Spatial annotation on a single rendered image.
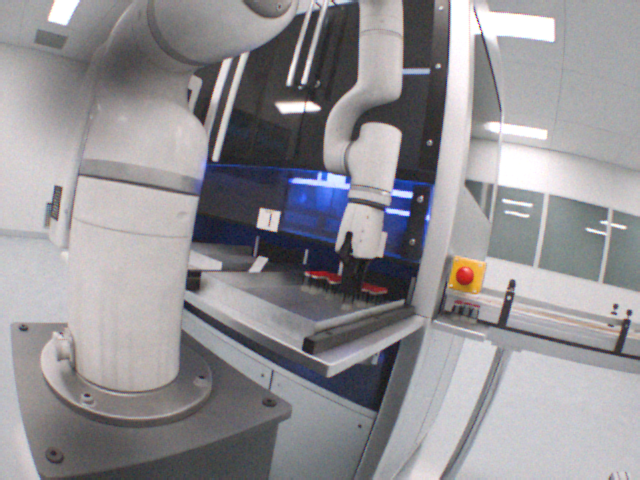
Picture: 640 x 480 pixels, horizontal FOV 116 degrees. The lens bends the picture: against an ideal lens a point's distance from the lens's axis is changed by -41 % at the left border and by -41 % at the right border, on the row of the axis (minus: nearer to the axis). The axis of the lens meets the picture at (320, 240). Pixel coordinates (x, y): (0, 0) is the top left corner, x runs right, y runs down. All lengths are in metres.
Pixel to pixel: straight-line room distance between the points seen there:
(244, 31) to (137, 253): 0.19
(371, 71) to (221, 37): 0.42
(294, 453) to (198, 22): 1.09
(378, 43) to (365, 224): 0.35
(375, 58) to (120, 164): 0.51
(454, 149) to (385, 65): 0.26
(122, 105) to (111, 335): 0.18
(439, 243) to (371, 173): 0.24
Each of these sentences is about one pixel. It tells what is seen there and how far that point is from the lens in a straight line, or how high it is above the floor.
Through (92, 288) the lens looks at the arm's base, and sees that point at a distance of 0.27.
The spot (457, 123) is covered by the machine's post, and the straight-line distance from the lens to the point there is 0.81.
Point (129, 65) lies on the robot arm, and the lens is 0.35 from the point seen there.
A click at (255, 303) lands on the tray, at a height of 0.90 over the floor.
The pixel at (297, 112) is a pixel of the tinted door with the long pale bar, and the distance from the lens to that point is 1.05.
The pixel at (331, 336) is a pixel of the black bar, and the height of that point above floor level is 0.90.
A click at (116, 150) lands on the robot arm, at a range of 0.26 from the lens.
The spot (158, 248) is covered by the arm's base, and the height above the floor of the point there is 1.00.
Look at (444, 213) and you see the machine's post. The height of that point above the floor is 1.12.
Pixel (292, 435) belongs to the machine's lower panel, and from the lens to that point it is 1.08.
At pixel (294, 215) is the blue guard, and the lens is 0.94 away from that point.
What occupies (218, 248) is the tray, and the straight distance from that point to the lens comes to 1.06.
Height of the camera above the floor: 1.04
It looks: 3 degrees down
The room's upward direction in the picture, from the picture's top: 11 degrees clockwise
